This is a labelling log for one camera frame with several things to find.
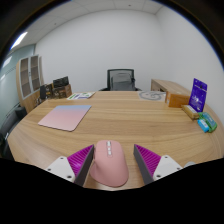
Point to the orange-brown box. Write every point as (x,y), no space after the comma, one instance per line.
(178,100)

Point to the blue small box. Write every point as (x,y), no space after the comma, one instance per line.
(202,126)

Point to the pink computer mouse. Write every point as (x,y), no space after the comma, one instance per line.
(110,166)

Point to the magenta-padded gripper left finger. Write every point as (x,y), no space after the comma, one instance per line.
(59,166)

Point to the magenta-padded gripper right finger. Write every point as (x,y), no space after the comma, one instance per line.
(166,165)

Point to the wooden shelf unit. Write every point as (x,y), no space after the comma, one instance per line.
(29,80)

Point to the pale wooden box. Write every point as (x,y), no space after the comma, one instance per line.
(190,111)

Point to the wooden side desk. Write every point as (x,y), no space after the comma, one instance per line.
(168,86)

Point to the grey backpack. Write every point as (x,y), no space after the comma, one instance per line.
(122,82)

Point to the purple card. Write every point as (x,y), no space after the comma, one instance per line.
(198,95)

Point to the ceiling light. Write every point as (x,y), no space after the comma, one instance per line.
(19,40)

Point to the large brown cardboard box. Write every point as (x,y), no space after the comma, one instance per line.
(63,91)

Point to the small brown cardboard box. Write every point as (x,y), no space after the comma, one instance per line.
(49,91)

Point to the green small box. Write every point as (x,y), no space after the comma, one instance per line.
(210,120)

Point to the pink and blue mouse pad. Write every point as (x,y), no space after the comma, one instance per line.
(65,116)

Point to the black cardboard box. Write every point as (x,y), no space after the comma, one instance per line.
(60,81)

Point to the black mesh office chair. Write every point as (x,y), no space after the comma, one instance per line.
(120,71)

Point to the paper sheet with coloured shapes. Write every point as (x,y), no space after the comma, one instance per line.
(80,96)

